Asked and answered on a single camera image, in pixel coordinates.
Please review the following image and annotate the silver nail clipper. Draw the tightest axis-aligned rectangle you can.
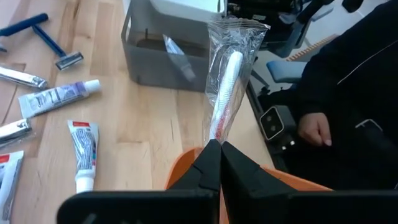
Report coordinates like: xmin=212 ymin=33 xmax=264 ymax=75
xmin=0 ymin=65 xmax=49 ymax=91
xmin=0 ymin=118 xmax=34 ymax=149

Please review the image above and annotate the purple-printed toothpaste tube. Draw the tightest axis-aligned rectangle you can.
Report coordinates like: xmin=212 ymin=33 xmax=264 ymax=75
xmin=17 ymin=79 xmax=102 ymax=119

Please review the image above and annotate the white-rimmed depth camera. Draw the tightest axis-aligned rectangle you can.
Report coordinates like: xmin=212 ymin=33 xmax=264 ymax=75
xmin=259 ymin=105 xmax=296 ymax=142

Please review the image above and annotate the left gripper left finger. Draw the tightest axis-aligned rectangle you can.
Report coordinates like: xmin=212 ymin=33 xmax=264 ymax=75
xmin=167 ymin=139 xmax=222 ymax=192

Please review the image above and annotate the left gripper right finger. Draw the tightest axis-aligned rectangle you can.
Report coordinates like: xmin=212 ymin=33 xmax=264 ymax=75
xmin=221 ymin=141 xmax=299 ymax=195

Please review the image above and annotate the red-ended toothpaste tube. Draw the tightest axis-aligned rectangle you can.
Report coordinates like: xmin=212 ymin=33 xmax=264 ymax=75
xmin=67 ymin=120 xmax=100 ymax=194
xmin=0 ymin=151 xmax=25 ymax=223

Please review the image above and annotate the person's hand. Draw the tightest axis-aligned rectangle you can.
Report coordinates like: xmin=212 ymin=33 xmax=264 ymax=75
xmin=297 ymin=111 xmax=333 ymax=147

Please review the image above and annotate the grey translucent plastic bin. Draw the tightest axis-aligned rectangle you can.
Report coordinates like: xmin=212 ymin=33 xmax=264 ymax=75
xmin=121 ymin=0 xmax=224 ymax=93

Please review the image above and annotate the blue office chair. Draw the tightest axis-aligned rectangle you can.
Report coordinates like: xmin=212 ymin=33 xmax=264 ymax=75
xmin=248 ymin=6 xmax=336 ymax=94

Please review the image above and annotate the white plastic bin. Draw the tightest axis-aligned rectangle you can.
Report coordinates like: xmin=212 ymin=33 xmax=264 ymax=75
xmin=149 ymin=0 xmax=226 ymax=22

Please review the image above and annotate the orange plastic bin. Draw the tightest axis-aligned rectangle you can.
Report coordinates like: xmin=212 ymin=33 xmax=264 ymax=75
xmin=164 ymin=146 xmax=333 ymax=224

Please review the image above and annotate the red toothbrush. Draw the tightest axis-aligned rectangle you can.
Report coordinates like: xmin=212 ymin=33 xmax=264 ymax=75
xmin=201 ymin=17 xmax=271 ymax=147

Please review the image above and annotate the person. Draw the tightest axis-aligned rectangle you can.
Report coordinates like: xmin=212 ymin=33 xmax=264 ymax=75
xmin=289 ymin=0 xmax=398 ymax=190

